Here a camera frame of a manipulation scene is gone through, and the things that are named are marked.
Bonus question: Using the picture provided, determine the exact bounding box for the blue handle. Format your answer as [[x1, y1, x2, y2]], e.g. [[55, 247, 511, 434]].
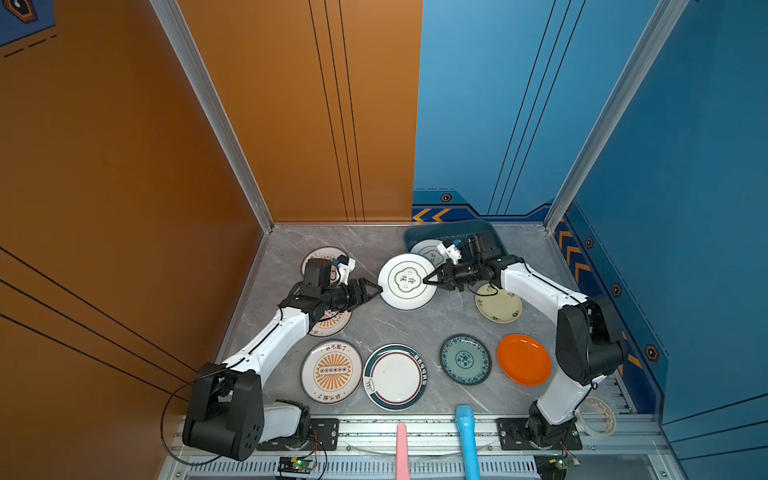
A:
[[456, 405, 481, 480]]

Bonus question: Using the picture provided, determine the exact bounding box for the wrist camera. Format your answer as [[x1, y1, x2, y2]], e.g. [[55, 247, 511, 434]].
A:
[[332, 255, 356, 285], [436, 240, 462, 264]]

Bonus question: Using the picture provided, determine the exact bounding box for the cream yellow plate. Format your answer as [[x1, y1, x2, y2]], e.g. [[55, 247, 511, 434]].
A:
[[474, 283, 523, 324]]

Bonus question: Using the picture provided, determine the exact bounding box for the left circuit board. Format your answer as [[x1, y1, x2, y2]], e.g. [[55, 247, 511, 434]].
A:
[[276, 456, 318, 479]]

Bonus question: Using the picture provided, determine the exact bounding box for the large orange sunburst plate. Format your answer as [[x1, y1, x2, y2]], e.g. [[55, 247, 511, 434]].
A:
[[301, 340, 363, 404]]

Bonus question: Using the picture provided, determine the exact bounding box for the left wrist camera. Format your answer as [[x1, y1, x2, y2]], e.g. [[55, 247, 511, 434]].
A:
[[332, 255, 356, 285]]

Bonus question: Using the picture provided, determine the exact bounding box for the circuit board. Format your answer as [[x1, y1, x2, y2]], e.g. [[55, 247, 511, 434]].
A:
[[534, 456, 581, 480], [276, 456, 318, 479]]

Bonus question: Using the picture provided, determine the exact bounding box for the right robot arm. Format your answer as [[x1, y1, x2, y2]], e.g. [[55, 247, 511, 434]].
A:
[[424, 232, 627, 449]]

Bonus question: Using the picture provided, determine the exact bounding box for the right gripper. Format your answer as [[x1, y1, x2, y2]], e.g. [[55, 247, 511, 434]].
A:
[[423, 259, 484, 292]]

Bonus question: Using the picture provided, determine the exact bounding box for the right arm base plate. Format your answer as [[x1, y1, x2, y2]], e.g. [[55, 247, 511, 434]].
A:
[[496, 417, 583, 451]]

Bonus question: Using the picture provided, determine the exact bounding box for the pink handle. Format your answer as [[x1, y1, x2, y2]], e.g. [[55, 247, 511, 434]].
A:
[[395, 423, 411, 480]]

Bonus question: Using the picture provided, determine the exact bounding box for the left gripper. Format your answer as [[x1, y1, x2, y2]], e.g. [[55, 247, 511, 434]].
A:
[[320, 278, 382, 313]]

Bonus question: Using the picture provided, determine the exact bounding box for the right circuit board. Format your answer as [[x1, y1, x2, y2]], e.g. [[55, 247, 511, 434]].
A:
[[534, 456, 581, 480]]

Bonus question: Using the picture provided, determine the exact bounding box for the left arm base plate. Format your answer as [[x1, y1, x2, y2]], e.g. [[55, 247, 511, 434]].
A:
[[256, 417, 339, 452]]

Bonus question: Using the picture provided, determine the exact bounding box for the teal plastic bin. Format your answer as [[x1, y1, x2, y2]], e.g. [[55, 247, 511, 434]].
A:
[[403, 219, 508, 256]]

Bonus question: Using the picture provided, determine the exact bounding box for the white plate green red rim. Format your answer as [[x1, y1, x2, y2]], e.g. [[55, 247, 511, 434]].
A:
[[362, 343, 429, 411]]

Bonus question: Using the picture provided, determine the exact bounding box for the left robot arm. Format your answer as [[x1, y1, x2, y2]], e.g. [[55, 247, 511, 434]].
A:
[[182, 256, 383, 461]]

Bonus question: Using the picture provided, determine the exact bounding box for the white flower plate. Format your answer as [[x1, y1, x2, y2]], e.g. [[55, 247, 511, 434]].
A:
[[410, 239, 446, 267], [377, 253, 437, 311]]

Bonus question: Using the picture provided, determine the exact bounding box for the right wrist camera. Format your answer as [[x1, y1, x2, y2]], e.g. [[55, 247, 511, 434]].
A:
[[436, 240, 462, 264]]

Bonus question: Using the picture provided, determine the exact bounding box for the teal patterned plate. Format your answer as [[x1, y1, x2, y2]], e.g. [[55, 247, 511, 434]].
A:
[[439, 334, 492, 386]]

